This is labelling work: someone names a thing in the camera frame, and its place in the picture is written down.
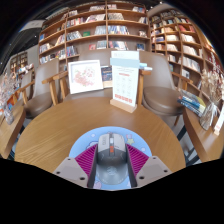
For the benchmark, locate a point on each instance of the curved wooden bookshelf unit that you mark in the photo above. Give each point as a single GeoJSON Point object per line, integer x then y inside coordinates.
{"type": "Point", "coordinates": [186, 46]}

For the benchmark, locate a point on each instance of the white hanging ceiling panel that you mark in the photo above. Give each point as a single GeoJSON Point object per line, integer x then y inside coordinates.
{"type": "Point", "coordinates": [32, 25]}

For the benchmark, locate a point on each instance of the round light blue mouse pad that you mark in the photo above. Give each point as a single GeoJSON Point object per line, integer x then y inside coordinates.
{"type": "Point", "coordinates": [83, 140]}

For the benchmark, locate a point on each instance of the wide wooden bookshelf unit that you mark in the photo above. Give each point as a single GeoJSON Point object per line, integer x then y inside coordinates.
{"type": "Point", "coordinates": [93, 30]}

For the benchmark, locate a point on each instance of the small white table sign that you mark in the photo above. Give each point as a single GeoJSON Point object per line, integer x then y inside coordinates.
{"type": "Point", "coordinates": [220, 121]}

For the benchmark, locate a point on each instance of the dark book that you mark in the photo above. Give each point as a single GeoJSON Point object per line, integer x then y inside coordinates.
{"type": "Point", "coordinates": [106, 75]}

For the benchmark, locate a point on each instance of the glass vase with beige flowers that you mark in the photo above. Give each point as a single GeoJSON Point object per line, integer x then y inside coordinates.
{"type": "Point", "coordinates": [208, 115]}

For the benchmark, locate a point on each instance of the small distant wooden bookshelf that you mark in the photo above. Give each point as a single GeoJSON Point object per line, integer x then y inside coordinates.
{"type": "Point", "coordinates": [18, 61]}

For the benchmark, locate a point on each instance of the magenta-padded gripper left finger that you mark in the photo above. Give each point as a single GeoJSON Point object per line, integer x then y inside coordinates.
{"type": "Point", "coordinates": [68, 170]}

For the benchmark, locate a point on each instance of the white sign on wooden base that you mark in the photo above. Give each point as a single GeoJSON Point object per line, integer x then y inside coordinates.
{"type": "Point", "coordinates": [125, 83]}

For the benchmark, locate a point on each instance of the round wooden side table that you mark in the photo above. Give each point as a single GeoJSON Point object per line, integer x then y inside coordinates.
{"type": "Point", "coordinates": [10, 130]}
{"type": "Point", "coordinates": [206, 140]}

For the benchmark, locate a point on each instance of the grey computer mouse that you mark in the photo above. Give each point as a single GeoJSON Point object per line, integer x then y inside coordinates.
{"type": "Point", "coordinates": [112, 160]}

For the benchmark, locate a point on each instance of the stack of books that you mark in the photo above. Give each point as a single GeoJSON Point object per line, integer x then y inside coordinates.
{"type": "Point", "coordinates": [193, 103]}

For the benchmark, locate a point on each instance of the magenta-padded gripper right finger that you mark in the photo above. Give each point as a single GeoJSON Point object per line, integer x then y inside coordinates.
{"type": "Point", "coordinates": [156, 170]}

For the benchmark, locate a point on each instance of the white framed flower picture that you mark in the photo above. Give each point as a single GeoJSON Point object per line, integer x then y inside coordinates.
{"type": "Point", "coordinates": [85, 76]}

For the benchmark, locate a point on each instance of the light blue book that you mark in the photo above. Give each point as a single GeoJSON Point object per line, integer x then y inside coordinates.
{"type": "Point", "coordinates": [145, 66]}

